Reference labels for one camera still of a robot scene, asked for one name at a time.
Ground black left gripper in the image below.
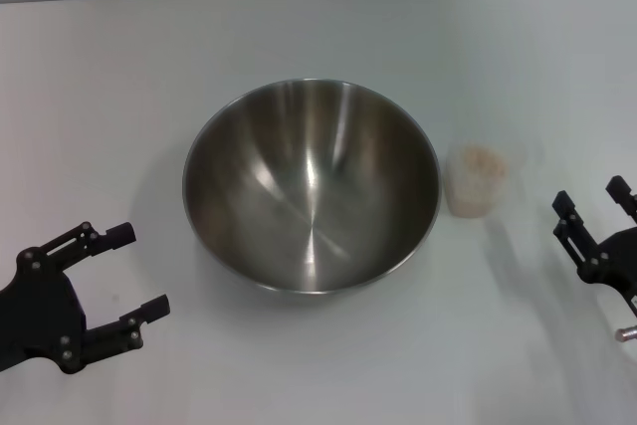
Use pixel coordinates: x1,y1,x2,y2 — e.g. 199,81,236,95
0,220,172,375

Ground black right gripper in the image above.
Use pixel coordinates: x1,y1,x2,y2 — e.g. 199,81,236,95
550,174,637,320

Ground white rice grains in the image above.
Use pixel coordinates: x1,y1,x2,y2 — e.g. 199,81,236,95
447,144,510,219

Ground clear plastic cup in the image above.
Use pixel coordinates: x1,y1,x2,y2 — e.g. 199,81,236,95
442,138,530,220

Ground stainless steel mixing bowl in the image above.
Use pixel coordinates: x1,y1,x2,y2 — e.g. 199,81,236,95
181,77,443,296

